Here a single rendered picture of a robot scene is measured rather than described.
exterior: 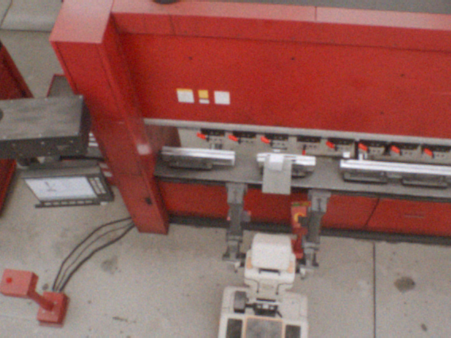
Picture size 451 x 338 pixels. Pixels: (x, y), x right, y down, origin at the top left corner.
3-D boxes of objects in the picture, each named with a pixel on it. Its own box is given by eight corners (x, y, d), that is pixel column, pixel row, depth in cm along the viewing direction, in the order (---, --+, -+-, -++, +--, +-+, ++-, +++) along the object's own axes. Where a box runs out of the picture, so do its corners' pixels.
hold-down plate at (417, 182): (402, 185, 348) (402, 182, 345) (401, 178, 351) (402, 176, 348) (445, 188, 345) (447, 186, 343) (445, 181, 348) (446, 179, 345)
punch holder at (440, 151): (421, 158, 323) (429, 144, 309) (419, 147, 327) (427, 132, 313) (445, 159, 322) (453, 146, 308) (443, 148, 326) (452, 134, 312)
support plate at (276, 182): (262, 192, 336) (262, 192, 335) (264, 158, 349) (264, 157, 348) (289, 194, 335) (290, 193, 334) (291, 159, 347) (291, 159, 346)
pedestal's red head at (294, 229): (291, 234, 356) (293, 224, 341) (289, 213, 364) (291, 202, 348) (320, 232, 356) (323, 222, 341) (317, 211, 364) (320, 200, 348)
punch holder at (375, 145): (357, 153, 327) (363, 140, 312) (357, 142, 331) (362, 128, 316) (381, 155, 325) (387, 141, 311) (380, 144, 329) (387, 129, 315)
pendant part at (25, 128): (37, 213, 322) (-22, 141, 248) (42, 178, 334) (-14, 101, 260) (116, 209, 321) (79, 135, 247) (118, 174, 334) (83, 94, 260)
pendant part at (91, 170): (41, 206, 308) (19, 178, 277) (44, 189, 314) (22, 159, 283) (114, 202, 308) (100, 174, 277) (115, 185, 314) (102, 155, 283)
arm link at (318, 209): (309, 207, 258) (329, 209, 257) (310, 186, 266) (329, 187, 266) (300, 251, 293) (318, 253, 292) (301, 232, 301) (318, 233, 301)
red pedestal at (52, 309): (38, 325, 396) (-7, 297, 324) (47, 294, 408) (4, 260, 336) (63, 328, 394) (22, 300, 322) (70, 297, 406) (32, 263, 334)
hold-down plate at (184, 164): (168, 167, 361) (168, 165, 358) (170, 161, 363) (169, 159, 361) (211, 170, 358) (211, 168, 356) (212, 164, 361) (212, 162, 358)
